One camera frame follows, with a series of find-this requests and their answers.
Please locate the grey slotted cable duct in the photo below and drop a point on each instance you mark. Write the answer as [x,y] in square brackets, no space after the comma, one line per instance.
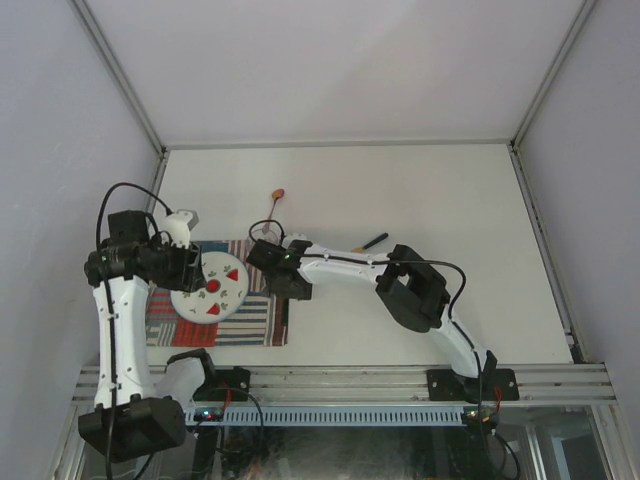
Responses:
[327,416]

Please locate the aluminium front rail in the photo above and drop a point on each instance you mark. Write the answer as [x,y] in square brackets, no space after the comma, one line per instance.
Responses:
[528,385]

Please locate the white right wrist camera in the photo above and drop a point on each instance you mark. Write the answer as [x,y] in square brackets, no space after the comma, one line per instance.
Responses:
[295,236]

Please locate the pink handled spoon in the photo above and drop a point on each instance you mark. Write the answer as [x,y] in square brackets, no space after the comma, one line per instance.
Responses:
[276,195]

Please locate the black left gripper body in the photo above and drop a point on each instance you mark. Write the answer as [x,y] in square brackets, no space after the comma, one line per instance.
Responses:
[175,268]

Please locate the striped patchwork placemat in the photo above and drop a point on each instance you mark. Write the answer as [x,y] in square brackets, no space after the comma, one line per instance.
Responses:
[253,324]

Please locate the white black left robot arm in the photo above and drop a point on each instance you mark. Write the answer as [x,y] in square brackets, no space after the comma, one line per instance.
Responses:
[135,416]

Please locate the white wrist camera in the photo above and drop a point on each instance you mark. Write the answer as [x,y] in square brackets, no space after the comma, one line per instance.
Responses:
[295,236]
[178,226]

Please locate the gold fork green handle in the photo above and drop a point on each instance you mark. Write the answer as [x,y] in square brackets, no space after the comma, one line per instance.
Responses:
[371,243]

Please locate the gold knife green handle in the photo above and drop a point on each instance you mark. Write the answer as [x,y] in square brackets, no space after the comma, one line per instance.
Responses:
[282,311]

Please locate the white watermelon pattern plate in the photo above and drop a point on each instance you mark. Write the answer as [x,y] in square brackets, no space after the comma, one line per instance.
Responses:
[225,289]

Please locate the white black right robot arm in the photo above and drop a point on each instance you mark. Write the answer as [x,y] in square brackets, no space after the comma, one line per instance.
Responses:
[419,294]

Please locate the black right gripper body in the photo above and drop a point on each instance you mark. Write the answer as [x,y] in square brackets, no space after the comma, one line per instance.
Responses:
[297,292]

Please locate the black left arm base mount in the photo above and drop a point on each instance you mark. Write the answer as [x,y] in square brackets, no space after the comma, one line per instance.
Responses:
[234,383]

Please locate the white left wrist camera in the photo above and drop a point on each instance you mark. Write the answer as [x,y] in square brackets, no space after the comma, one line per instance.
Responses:
[178,226]

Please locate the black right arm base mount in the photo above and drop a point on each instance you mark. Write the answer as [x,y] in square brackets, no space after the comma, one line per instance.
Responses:
[446,385]

